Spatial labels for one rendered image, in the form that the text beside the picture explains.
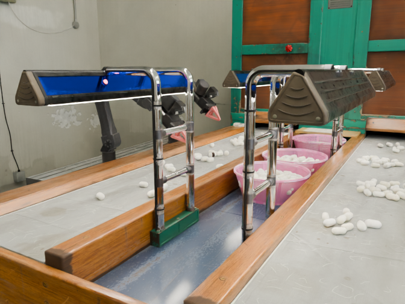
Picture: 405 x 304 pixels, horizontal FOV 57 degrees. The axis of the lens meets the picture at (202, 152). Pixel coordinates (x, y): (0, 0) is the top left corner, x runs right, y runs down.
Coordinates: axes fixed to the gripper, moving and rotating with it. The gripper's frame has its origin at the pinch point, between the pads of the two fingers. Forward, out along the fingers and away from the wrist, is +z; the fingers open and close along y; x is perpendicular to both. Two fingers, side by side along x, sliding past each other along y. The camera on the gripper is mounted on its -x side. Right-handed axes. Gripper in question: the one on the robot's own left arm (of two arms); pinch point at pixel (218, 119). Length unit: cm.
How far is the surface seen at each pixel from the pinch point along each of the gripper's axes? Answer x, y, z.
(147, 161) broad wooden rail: 9, -61, 7
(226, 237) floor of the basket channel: -18, -93, 51
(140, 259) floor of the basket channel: -10, -114, 41
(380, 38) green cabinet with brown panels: -78, 49, 27
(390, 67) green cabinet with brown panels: -71, 49, 42
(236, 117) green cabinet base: 10.8, 47.5, -5.7
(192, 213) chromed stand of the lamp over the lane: -14, -91, 39
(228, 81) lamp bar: -29.1, -30.4, 2.2
